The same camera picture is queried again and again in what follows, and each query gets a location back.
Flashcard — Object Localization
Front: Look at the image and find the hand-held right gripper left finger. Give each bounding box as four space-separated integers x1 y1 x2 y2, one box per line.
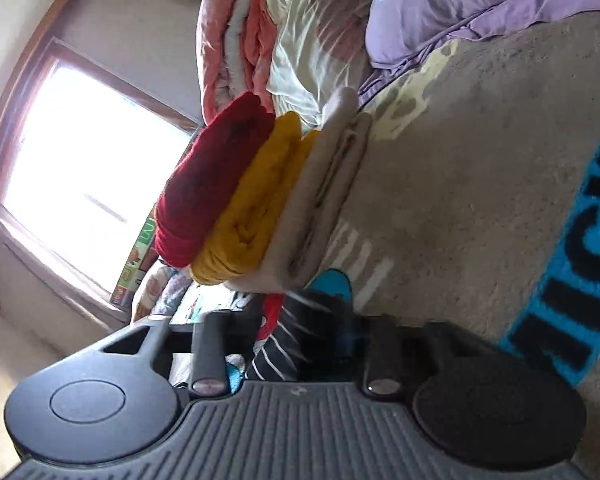
97 312 231 402

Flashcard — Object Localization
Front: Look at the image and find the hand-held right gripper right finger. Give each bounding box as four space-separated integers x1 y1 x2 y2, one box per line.
361 317 486 401

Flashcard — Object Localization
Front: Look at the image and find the black white striped garment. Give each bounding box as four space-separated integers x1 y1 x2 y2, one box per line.
242 290 376 383

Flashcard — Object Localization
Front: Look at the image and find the colourful alphabet play mat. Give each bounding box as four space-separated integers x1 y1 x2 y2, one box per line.
109 210 161 311

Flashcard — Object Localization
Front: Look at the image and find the red yellow beige folded stack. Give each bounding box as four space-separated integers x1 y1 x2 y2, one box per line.
225 86 372 292
189 110 321 286

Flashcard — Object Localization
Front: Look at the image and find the red folded sweater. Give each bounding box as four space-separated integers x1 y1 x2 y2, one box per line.
154 92 277 268

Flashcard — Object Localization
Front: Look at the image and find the cartoon printed blanket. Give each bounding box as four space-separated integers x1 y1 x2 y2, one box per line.
170 10 600 480

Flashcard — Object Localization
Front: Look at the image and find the window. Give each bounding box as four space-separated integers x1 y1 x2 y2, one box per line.
0 37 201 321

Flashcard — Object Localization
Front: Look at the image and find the pink quilt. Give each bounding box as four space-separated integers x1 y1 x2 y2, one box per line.
200 0 281 128

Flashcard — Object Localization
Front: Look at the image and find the cream quilt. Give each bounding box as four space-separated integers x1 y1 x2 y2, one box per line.
265 0 381 133

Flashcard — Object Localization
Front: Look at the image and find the purple patchwork quilt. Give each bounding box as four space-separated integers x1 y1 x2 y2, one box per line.
357 0 600 106

